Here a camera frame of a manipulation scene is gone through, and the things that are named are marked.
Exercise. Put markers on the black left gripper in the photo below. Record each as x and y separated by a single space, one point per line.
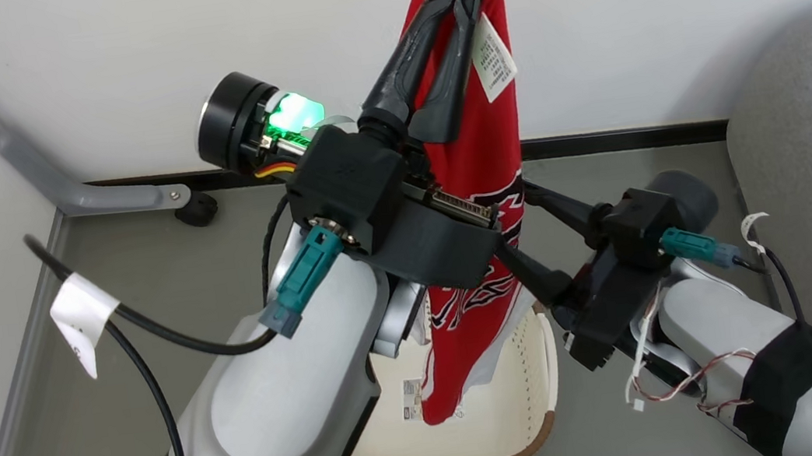
232 125

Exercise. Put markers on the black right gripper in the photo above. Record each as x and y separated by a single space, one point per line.
692 198

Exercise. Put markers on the red white sports jersey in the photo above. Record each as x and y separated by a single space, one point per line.
476 164

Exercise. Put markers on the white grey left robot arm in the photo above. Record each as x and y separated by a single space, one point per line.
281 409

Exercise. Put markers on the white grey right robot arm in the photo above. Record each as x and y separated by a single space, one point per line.
709 321

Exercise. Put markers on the cream laundry basket brown rim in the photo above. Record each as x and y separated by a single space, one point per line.
495 428

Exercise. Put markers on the black caster wheel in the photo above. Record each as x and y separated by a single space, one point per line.
198 208

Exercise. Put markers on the grey metal stand leg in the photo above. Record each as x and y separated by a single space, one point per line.
104 197

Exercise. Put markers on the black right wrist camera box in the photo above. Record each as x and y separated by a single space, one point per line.
637 225

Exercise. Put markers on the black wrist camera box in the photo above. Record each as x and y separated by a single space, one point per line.
637 225
345 181

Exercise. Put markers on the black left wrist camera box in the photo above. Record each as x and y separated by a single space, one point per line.
345 181

